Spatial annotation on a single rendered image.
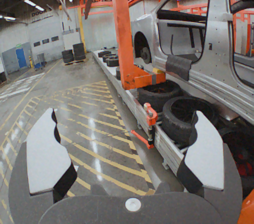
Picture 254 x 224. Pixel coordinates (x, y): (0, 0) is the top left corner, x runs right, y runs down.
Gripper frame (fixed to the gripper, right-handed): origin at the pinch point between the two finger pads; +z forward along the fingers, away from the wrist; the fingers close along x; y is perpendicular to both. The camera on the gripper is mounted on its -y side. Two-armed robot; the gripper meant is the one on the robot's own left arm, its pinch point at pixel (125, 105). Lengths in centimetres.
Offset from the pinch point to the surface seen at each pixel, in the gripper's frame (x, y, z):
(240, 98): 87, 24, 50
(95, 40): -231, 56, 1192
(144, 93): 33, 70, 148
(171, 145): 46, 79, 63
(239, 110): 90, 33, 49
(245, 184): 82, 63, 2
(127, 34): 6, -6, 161
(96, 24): -224, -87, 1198
